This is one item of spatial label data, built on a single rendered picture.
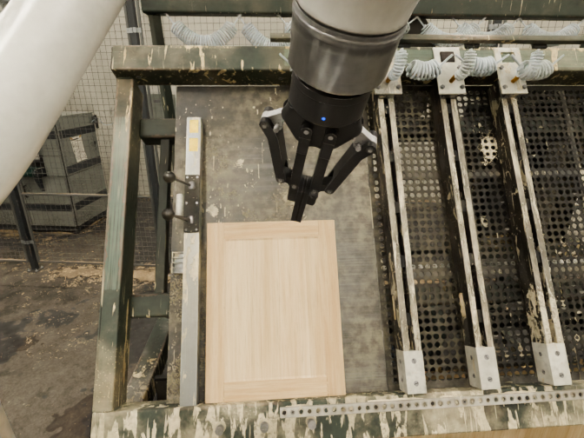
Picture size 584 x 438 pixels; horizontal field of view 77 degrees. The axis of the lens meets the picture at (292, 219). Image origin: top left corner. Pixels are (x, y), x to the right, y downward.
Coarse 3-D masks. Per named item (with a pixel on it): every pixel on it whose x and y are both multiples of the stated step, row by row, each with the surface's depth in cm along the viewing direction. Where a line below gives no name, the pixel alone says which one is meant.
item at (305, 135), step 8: (304, 128) 37; (312, 128) 37; (304, 136) 38; (304, 144) 39; (296, 152) 40; (304, 152) 40; (296, 160) 42; (304, 160) 42; (296, 168) 43; (296, 176) 44; (296, 184) 46
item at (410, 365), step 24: (408, 48) 121; (384, 96) 133; (384, 120) 132; (384, 144) 130; (384, 168) 128; (384, 192) 129; (384, 216) 129; (408, 240) 122; (408, 264) 121; (408, 288) 119; (408, 312) 119; (408, 336) 119; (408, 360) 114; (408, 384) 112
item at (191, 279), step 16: (192, 160) 127; (192, 240) 121; (192, 256) 120; (192, 272) 119; (192, 288) 118; (192, 304) 117; (192, 320) 116; (192, 336) 114; (192, 352) 113; (192, 368) 112; (192, 384) 111; (192, 400) 110
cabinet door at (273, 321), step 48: (240, 240) 125; (288, 240) 126; (240, 288) 121; (288, 288) 122; (336, 288) 123; (240, 336) 118; (288, 336) 119; (336, 336) 119; (240, 384) 114; (288, 384) 115; (336, 384) 116
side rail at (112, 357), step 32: (128, 96) 130; (128, 128) 128; (128, 160) 125; (128, 192) 124; (128, 224) 123; (128, 256) 123; (128, 288) 122; (128, 320) 121; (96, 352) 111; (128, 352) 120; (96, 384) 109
